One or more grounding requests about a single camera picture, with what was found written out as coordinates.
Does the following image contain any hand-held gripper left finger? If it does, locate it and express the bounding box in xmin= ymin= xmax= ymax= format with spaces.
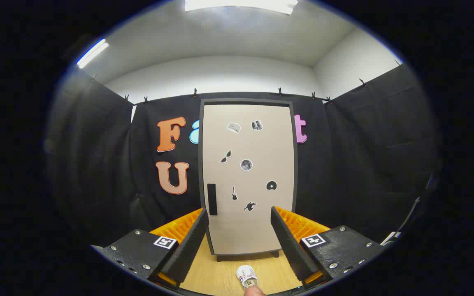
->
xmin=91 ymin=208 xmax=209 ymax=288

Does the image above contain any white shoe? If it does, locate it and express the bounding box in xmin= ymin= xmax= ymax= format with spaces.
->
xmin=236 ymin=265 xmax=259 ymax=290

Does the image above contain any dark grey shoe cabinet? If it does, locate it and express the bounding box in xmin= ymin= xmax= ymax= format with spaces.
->
xmin=198 ymin=98 xmax=299 ymax=262

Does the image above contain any long ceiling light strip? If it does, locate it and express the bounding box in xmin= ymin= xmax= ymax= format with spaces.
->
xmin=77 ymin=39 xmax=109 ymax=69

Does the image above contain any black cabinet door handle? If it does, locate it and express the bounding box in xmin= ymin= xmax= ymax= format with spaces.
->
xmin=207 ymin=183 xmax=218 ymax=216

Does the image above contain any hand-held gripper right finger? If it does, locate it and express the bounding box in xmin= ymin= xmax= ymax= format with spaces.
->
xmin=271 ymin=206 xmax=386 ymax=288

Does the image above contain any rectangular ceiling light panel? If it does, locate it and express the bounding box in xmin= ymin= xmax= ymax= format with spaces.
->
xmin=184 ymin=0 xmax=299 ymax=15

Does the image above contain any row of black cloth clips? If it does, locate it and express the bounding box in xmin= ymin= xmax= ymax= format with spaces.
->
xmin=91 ymin=60 xmax=402 ymax=103

